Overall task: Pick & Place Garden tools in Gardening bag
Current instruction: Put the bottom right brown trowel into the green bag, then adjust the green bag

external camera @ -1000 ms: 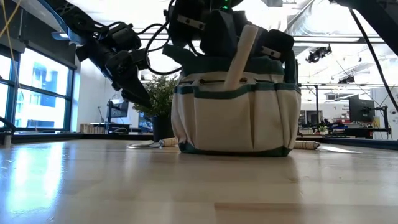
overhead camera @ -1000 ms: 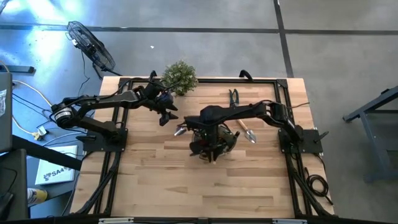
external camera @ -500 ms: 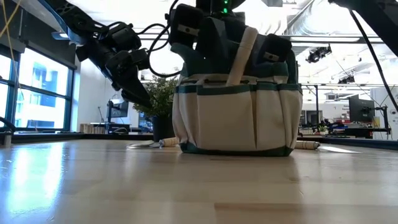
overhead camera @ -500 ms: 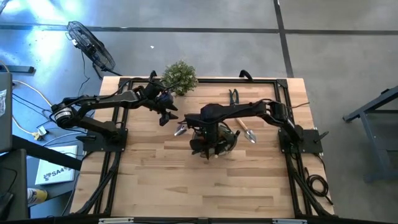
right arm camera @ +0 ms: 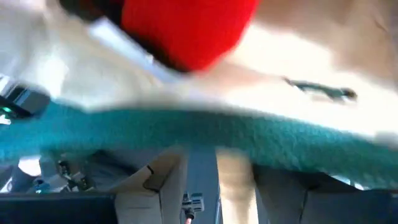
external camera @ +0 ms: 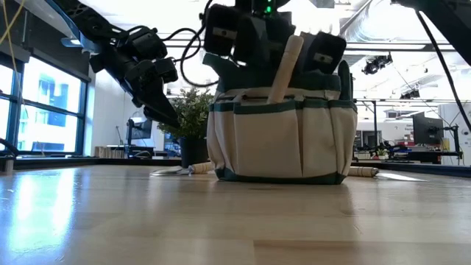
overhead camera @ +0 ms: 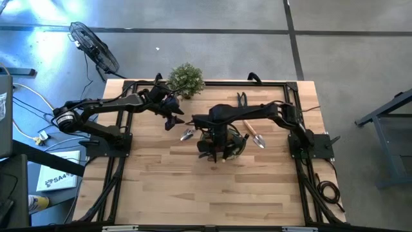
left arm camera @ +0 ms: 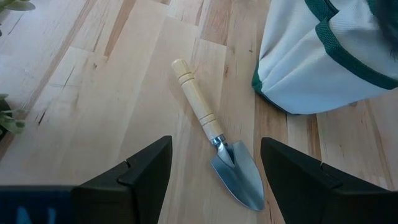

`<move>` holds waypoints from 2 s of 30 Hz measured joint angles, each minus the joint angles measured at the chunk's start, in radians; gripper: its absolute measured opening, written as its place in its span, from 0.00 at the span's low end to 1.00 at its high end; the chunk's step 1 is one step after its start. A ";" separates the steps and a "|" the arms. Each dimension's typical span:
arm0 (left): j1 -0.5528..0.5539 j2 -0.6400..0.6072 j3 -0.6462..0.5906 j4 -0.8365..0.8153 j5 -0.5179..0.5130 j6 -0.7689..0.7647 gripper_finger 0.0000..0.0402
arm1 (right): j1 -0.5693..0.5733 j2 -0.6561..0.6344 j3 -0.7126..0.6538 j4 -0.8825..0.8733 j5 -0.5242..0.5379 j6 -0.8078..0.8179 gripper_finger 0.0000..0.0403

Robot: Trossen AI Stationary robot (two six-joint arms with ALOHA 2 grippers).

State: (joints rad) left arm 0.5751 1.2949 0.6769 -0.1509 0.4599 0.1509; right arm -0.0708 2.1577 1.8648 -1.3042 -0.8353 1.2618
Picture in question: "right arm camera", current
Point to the cream green-trimmed gardening bag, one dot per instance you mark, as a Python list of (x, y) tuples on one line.
[(217, 133)]

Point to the red and black garden glove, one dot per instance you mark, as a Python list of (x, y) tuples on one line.
[(186, 31)]

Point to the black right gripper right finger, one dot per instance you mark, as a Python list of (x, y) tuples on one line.
[(311, 208)]

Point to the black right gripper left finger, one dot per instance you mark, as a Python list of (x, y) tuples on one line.
[(140, 205)]

